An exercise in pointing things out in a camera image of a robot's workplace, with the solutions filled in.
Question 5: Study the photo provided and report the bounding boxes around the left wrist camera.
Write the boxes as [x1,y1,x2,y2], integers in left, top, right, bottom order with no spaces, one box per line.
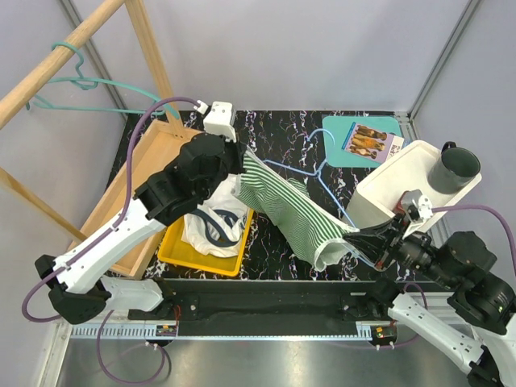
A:
[194,100,237,142]

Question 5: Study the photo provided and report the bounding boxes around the teal cutting mat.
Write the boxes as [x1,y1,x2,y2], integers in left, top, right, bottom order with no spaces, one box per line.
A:
[322,115,403,168]

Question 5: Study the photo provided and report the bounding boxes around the dark green mug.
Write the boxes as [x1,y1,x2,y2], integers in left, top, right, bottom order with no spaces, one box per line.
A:
[427,141,481,194]

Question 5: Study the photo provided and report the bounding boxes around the small picture book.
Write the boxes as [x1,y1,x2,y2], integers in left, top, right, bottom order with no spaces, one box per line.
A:
[342,122,406,168]

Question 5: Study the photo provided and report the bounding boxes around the white rectangular bin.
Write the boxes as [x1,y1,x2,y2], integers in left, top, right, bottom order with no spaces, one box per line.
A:
[347,140,481,229]

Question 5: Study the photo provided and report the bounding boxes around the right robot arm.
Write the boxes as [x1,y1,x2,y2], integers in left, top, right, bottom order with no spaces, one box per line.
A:
[344,214,515,386]

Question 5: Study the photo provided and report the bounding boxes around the green striped tank top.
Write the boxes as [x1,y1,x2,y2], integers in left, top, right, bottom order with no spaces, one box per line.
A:
[233,150,360,272]

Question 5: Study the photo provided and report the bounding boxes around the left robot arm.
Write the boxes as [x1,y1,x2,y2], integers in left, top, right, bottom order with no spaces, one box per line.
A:
[35,133,247,324]

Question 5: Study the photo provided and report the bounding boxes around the teal plastic hanger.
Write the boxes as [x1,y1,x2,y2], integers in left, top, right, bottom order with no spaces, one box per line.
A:
[26,40,169,118]

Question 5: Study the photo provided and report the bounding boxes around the wooden clothes rack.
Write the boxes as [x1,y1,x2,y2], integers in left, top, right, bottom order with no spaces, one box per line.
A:
[0,0,206,281]

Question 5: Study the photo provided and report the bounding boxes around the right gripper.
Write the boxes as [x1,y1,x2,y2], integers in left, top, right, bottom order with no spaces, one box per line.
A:
[343,210,460,288]

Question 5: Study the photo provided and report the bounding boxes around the yellow plastic tray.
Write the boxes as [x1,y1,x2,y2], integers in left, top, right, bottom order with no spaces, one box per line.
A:
[157,210,254,277]

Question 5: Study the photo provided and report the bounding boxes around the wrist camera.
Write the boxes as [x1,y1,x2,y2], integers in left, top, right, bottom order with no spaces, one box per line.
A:
[395,189,433,239]
[194,100,237,142]

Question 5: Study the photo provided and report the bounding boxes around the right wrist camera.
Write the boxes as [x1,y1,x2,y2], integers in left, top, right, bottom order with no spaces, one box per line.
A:
[395,189,433,239]

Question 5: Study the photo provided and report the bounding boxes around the white tank top navy trim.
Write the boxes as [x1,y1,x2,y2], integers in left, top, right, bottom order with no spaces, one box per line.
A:
[181,175,249,259]

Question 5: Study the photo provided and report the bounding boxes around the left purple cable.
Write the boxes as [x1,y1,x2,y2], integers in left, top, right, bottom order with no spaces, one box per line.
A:
[20,95,202,323]

